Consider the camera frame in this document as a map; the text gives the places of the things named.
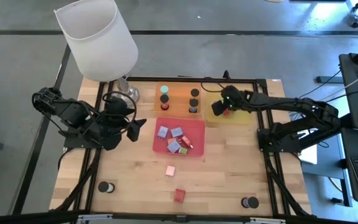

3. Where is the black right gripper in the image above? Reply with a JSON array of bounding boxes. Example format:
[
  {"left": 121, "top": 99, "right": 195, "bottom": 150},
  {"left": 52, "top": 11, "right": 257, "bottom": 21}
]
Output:
[{"left": 211, "top": 85, "right": 249, "bottom": 118}]

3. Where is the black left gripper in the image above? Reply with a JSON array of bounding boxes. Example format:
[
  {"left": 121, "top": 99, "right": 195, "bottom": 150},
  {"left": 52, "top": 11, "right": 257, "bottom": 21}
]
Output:
[{"left": 103, "top": 95, "right": 147, "bottom": 143}]

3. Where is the black hourglass red sand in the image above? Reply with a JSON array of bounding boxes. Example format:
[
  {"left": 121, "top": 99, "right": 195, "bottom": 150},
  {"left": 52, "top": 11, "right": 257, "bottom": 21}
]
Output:
[{"left": 159, "top": 94, "right": 170, "bottom": 111}]

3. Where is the pink wall charger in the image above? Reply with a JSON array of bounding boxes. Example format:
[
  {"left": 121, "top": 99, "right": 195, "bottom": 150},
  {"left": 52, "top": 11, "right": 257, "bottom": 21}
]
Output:
[{"left": 165, "top": 165, "right": 177, "bottom": 179}]

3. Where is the black hourglass white sand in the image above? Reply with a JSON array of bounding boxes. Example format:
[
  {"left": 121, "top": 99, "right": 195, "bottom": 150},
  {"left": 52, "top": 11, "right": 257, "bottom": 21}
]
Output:
[{"left": 98, "top": 180, "right": 116, "bottom": 194}]

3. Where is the black hourglass purple sand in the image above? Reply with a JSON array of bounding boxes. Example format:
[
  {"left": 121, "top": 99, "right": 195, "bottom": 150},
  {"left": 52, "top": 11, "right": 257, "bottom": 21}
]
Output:
[{"left": 241, "top": 196, "right": 260, "bottom": 209}]

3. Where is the yellow translucent plastic bin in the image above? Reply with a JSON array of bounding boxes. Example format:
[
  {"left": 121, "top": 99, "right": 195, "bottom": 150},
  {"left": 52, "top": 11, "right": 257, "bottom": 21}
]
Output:
[{"left": 205, "top": 88, "right": 256, "bottom": 125}]

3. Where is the pink translucent plastic bin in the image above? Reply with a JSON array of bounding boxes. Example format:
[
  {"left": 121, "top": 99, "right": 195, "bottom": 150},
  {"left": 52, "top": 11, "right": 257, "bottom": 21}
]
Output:
[{"left": 152, "top": 116, "right": 206, "bottom": 158}]

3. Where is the silver lamp base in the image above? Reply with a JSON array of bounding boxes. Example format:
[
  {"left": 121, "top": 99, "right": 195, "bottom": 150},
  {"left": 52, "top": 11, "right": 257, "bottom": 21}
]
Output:
[{"left": 113, "top": 76, "right": 140, "bottom": 106}]

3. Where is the orange translucent plastic bin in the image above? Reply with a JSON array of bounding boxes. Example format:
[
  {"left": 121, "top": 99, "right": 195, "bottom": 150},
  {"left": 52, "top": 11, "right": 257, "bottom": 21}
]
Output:
[{"left": 154, "top": 83, "right": 203, "bottom": 119}]

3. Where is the white lamp shade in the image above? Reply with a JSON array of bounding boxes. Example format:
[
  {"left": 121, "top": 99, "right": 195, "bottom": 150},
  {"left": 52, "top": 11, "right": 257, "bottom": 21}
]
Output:
[{"left": 53, "top": 0, "right": 139, "bottom": 83}]

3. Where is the white box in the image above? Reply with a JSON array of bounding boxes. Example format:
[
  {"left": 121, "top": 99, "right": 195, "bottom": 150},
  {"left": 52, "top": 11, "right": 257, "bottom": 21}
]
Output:
[{"left": 298, "top": 144, "right": 319, "bottom": 166}]

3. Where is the grey floor bar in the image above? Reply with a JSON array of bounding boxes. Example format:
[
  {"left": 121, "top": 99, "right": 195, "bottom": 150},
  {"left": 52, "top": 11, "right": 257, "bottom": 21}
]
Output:
[{"left": 315, "top": 75, "right": 344, "bottom": 84}]

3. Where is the grey desk leg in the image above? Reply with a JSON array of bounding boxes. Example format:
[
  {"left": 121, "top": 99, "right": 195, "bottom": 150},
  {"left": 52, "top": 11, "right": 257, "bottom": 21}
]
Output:
[{"left": 340, "top": 136, "right": 354, "bottom": 208}]

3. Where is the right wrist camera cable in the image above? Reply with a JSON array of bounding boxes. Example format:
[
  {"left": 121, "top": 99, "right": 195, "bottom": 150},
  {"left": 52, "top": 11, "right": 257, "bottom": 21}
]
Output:
[{"left": 200, "top": 81, "right": 226, "bottom": 94}]

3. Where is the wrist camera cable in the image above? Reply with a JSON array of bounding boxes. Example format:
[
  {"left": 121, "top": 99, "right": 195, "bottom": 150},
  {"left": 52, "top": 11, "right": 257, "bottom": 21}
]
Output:
[
  {"left": 200, "top": 81, "right": 226, "bottom": 94},
  {"left": 103, "top": 90, "right": 137, "bottom": 133}
]

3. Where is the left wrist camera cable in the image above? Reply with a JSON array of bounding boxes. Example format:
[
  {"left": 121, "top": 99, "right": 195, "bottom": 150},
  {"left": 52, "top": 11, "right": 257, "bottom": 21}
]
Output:
[{"left": 103, "top": 90, "right": 137, "bottom": 133}]

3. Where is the silver metal bracket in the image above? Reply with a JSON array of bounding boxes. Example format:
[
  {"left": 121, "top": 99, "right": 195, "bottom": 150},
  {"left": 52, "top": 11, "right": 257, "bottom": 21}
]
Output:
[
  {"left": 76, "top": 213, "right": 114, "bottom": 223},
  {"left": 249, "top": 217, "right": 287, "bottom": 224}
]

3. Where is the black floor cable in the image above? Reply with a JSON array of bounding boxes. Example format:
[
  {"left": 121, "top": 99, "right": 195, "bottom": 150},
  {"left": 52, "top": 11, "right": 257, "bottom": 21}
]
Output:
[{"left": 296, "top": 68, "right": 343, "bottom": 100}]

